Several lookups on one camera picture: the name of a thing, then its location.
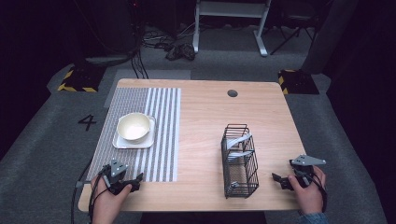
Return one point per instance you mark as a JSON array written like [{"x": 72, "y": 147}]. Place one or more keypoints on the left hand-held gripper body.
[{"x": 115, "y": 170}]

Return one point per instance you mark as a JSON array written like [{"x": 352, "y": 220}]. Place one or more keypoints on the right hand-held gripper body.
[{"x": 306, "y": 161}]

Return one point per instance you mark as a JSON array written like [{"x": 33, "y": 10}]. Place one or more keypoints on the person's right hand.
[{"x": 309, "y": 197}]

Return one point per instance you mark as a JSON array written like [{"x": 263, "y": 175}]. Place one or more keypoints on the person's left hand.
[{"x": 104, "y": 203}]

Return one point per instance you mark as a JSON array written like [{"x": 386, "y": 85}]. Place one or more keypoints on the white square plate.
[{"x": 146, "y": 143}]

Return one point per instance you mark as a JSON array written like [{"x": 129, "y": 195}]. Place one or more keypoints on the silver cutlery piece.
[
  {"x": 240, "y": 154},
  {"x": 234, "y": 184},
  {"x": 238, "y": 140}
]

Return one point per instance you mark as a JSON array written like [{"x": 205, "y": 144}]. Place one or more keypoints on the white bowl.
[{"x": 134, "y": 127}]

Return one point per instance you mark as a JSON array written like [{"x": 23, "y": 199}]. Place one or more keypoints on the grey white striped placemat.
[{"x": 165, "y": 133}]

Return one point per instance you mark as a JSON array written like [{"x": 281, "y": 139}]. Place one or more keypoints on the black yellow striped floor base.
[
  {"x": 299, "y": 82},
  {"x": 81, "y": 79}
]

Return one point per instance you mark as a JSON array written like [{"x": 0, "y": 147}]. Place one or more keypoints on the dark round table grommet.
[{"x": 232, "y": 93}]

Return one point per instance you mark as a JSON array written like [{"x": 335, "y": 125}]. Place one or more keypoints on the black folding stand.
[{"x": 292, "y": 34}]

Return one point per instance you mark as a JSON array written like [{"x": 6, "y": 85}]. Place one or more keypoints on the grey curtain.
[{"x": 330, "y": 34}]

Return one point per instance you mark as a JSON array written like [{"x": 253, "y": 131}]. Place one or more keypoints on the dark cloth heap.
[{"x": 180, "y": 51}]

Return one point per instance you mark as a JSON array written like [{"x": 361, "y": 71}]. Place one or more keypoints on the white desk frame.
[{"x": 230, "y": 9}]

